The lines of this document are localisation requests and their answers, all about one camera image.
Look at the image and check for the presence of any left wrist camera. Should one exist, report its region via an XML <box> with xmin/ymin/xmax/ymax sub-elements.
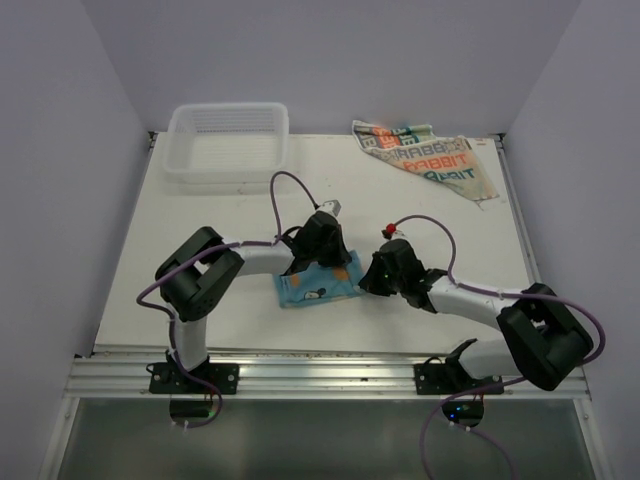
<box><xmin>317</xmin><ymin>200</ymin><xmax>341</xmax><ymax>217</ymax></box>

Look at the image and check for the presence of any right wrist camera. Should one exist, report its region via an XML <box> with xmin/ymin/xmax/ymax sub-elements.
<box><xmin>381</xmin><ymin>223</ymin><xmax>406</xmax><ymax>241</ymax></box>

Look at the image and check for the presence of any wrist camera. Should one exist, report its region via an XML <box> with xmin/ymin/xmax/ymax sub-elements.
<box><xmin>381</xmin><ymin>223</ymin><xmax>406</xmax><ymax>241</ymax></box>
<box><xmin>317</xmin><ymin>200</ymin><xmax>341</xmax><ymax>217</ymax></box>

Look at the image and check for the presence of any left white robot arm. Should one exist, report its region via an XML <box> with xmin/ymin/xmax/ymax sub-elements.
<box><xmin>152</xmin><ymin>207</ymin><xmax>354</xmax><ymax>393</ymax></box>

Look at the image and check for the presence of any aluminium right side rail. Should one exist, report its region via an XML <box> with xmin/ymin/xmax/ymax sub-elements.
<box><xmin>491</xmin><ymin>133</ymin><xmax>542</xmax><ymax>283</ymax></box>

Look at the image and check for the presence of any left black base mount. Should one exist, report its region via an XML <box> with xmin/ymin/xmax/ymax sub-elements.
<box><xmin>145</xmin><ymin>358</ymin><xmax>240</xmax><ymax>395</ymax></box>

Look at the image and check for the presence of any blue polka dot towel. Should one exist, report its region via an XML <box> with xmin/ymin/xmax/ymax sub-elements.
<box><xmin>272</xmin><ymin>250</ymin><xmax>364</xmax><ymax>308</ymax></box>

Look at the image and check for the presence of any aluminium rail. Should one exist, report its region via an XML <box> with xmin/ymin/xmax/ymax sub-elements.
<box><xmin>491</xmin><ymin>133</ymin><xmax>542</xmax><ymax>283</ymax></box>
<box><xmin>64</xmin><ymin>348</ymin><xmax>589</xmax><ymax>401</ymax></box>

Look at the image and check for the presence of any white plastic basket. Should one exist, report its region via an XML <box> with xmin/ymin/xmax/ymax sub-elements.
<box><xmin>161</xmin><ymin>102</ymin><xmax>290</xmax><ymax>195</ymax></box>

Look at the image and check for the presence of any aluminium front rail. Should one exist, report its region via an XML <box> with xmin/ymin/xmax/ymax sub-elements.
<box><xmin>64</xmin><ymin>348</ymin><xmax>589</xmax><ymax>401</ymax></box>

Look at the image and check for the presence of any rabbit print towel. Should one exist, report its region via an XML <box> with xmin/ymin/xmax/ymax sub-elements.
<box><xmin>352</xmin><ymin>120</ymin><xmax>499</xmax><ymax>203</ymax></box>

